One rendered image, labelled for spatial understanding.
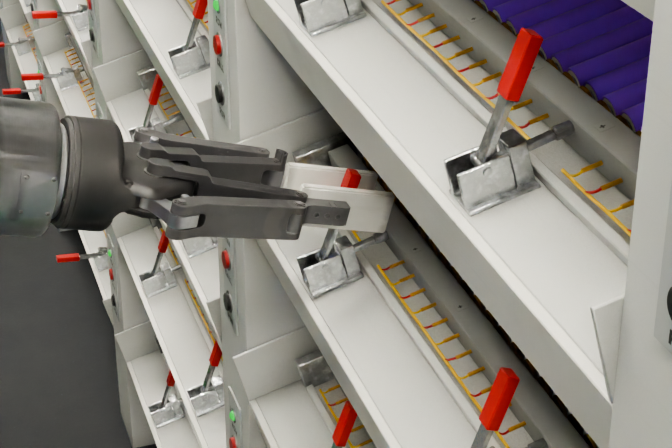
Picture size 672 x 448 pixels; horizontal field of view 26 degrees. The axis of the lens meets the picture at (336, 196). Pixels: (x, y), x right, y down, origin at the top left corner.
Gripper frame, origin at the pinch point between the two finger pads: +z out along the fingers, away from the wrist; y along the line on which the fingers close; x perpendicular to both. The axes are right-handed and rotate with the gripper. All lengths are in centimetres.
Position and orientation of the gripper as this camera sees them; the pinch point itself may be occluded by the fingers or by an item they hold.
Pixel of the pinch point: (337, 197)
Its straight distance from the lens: 103.7
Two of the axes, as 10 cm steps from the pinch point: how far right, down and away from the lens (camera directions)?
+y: 3.1, 4.3, -8.5
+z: 9.2, 0.9, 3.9
